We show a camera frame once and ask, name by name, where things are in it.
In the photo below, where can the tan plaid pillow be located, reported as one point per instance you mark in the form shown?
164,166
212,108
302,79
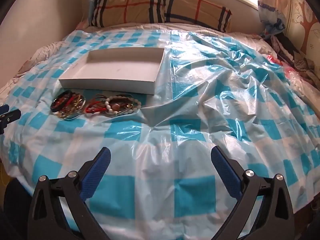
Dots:
197,10
120,7

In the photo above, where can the brown tree wall sticker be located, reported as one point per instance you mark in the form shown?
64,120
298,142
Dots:
307,25

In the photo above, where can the blue checkered plastic sheet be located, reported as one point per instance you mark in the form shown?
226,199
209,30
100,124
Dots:
175,130

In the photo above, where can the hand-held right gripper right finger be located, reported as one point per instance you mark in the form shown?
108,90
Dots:
225,173

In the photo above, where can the pile of dark clothes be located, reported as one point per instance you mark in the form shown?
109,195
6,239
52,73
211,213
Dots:
292,50

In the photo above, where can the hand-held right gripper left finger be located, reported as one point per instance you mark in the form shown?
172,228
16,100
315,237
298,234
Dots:
97,173

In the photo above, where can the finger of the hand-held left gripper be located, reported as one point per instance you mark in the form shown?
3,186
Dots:
10,117

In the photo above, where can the pink and blue curtain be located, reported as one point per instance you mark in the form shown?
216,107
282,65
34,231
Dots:
271,5

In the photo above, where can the black bangle with red thread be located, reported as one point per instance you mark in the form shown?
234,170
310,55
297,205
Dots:
54,105

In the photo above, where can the white cardboard box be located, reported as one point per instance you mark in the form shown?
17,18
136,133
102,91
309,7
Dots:
112,65

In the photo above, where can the silver engraved bangle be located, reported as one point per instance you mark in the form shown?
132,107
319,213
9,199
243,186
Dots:
71,116

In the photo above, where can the red plastic bag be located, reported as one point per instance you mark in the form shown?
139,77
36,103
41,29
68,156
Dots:
272,59

